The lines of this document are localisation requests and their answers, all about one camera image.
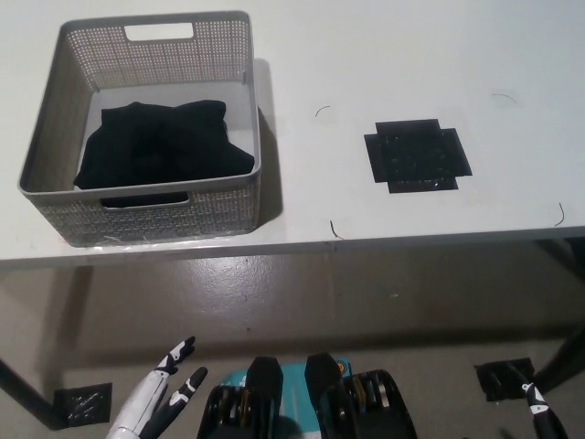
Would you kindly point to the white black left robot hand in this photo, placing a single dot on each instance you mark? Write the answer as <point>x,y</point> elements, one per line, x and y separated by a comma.
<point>137,407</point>

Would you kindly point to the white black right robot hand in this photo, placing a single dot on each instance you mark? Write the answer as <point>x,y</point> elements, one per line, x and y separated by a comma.
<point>541,414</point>

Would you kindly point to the black t-shirt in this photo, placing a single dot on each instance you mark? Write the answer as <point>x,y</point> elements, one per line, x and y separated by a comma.
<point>160,151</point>

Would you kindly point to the black floor tape patch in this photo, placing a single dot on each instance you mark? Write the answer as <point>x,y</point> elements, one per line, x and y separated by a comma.
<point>496,379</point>
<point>84,407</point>

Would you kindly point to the black left table leg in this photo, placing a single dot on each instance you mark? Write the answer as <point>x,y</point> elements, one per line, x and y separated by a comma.
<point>23,384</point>

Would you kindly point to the black left robot torso block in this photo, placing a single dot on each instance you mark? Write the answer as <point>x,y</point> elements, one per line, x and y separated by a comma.
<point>265,384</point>

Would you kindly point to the black robot torso block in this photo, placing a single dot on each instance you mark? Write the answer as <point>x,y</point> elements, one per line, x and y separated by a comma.
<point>326,379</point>
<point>265,384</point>

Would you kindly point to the teal robot torso plate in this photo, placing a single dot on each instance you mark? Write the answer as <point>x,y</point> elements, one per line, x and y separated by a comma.
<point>292,388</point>

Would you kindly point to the black right robot torso block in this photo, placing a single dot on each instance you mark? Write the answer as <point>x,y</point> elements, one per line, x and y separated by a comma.
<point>326,379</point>

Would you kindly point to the black tape patch on table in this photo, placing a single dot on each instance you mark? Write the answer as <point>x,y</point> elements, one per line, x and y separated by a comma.
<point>418,155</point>

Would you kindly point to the grey perforated plastic basket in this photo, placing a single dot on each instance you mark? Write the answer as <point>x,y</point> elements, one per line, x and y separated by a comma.
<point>59,114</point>

